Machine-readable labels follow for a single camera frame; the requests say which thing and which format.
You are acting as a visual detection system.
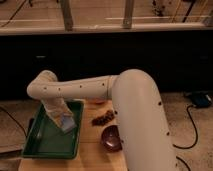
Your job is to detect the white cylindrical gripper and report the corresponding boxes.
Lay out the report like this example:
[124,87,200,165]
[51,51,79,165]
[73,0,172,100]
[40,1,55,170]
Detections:
[42,98,73,128]

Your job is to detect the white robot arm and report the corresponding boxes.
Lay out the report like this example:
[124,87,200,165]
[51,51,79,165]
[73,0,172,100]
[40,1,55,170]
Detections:
[27,69,179,171]

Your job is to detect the green plastic tray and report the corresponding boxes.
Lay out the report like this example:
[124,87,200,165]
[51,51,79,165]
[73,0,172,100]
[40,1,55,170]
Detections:
[22,101,84,159]

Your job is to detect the orange bowl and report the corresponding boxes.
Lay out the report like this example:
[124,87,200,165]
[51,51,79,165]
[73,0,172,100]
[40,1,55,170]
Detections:
[87,99,106,105]

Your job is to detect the brown pine cone object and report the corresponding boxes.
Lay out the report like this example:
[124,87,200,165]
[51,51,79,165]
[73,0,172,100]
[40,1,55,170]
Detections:
[92,110,115,126]

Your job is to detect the dark brown bowl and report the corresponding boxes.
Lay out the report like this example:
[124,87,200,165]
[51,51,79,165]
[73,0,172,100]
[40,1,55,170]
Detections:
[101,125,122,152]

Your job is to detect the black power adapter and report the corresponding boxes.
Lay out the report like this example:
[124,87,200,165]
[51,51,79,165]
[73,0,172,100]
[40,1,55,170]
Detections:
[189,92,212,108]

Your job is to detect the black cable left floor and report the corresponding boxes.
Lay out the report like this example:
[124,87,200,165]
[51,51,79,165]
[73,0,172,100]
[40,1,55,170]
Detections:
[0,105,28,138]

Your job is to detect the black cable floor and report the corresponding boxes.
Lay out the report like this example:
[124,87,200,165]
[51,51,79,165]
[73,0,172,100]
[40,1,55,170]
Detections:
[0,105,28,138]
[172,103,200,171]

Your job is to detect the black cable right floor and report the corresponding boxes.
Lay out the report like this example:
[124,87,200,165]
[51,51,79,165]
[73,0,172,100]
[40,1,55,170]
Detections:
[172,103,200,171]

